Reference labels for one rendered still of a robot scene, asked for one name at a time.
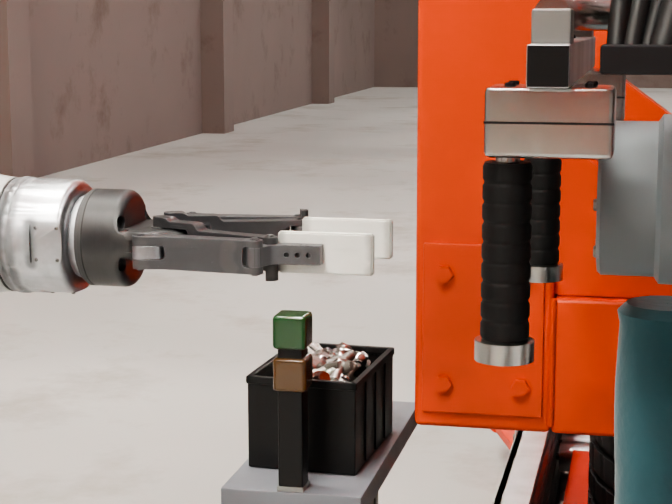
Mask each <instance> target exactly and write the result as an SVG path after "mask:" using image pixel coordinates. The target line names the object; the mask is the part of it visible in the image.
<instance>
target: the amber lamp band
mask: <svg viewBox="0 0 672 504"><path fill-rule="evenodd" d="M312 383H313V357H312V354H310V353H308V354H307V355H306V356H305V357H304V358H302V359H296V358H278V356H277V357H276V358H274V359H273V389H274V390H275V391H281V392H299V393H303V392H305V391H306V390H307V389H308V388H309V387H310V386H311V385H312Z"/></svg>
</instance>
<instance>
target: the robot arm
mask: <svg viewBox="0 0 672 504"><path fill-rule="evenodd" d="M290 226H291V231H290ZM392 257H393V221H391V219H365V218H332V217H308V209H300V214H295V215H258V214H214V213H196V212H195V211H190V212H189V213H185V212H184V211H165V212H164V215H156V216H153V219H151V218H150V217H149V215H148V213H147V211H146V205H145V203H144V201H143V199H142V197H141V196H140V195H139V194H138V193H137V192H136V191H134V190H131V189H101V188H95V189H93V188H92V187H91V186H90V185H89V184H88V183H87V182H86V181H84V180H81V179H65V178H36V177H31V176H24V177H13V176H6V175H2V174H0V292H11V291H18V292H21V293H31V292H47V293H55V292H66V293H72V294H75V292H78V291H81V290H83V289H86V288H87V287H88V286H89V285H97V286H120V287H128V286H132V285H134V284H135V283H136V282H137V281H138V280H139V279H140V277H141V276H142V274H143V271H144V269H165V270H182V271H198V272H215V273H231V274H248V275H251V276H258V275H260V274H263V271H265V281H277V280H278V271H280V272H281V273H307V274H333V275H359V276H372V275H373V274H374V259H391V258H392Z"/></svg>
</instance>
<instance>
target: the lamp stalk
mask: <svg viewBox="0 0 672 504"><path fill-rule="evenodd" d="M307 354H308V347H307V348H306V349H305V350H285V349H278V358H296V359H302V358H304V357H305V356H306V355H307ZM278 480H279V484H278V486H277V491H285V492H299V493H304V491H305V490H306V489H307V487H308V486H309V485H310V480H308V389H307V390H306V391H305V392H303V393H299V392H281V391H278Z"/></svg>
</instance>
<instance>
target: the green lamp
mask: <svg viewBox="0 0 672 504"><path fill-rule="evenodd" d="M312 341H313V338H312V313H311V312H310V311H296V310H281V311H280V312H278V313H277V314H276V315H275V316H274V317H273V347H274V348H275V349H285V350H305V349H306V348H307V347H308V346H309V345H310V344H311V343H312Z"/></svg>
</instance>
